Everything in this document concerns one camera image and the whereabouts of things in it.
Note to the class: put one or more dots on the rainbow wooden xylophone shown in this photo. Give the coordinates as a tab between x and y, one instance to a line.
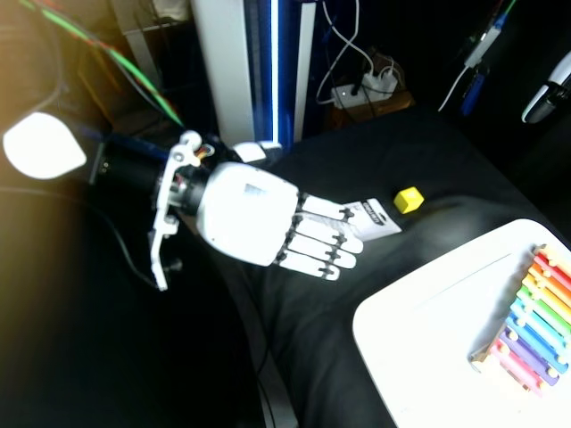
535	321

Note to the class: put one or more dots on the white plastic tray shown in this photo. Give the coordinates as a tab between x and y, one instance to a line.
424	348

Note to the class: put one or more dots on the white paper label card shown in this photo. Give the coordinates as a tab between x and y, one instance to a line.
379	218

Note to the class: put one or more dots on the white plug adapter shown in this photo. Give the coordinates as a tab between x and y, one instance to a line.
379	82

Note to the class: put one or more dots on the black table cloth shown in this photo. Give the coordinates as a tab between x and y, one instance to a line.
321	321

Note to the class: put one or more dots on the yellow wooden cube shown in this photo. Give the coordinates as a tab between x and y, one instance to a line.
408	200

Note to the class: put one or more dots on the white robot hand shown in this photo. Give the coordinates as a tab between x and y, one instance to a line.
245	214
537	104

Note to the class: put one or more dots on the white power strip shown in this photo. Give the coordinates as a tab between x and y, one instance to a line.
348	96

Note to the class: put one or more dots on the brown cardboard box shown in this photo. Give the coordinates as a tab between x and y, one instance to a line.
397	100

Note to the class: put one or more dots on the white blue column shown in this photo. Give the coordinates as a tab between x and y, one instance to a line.
232	53

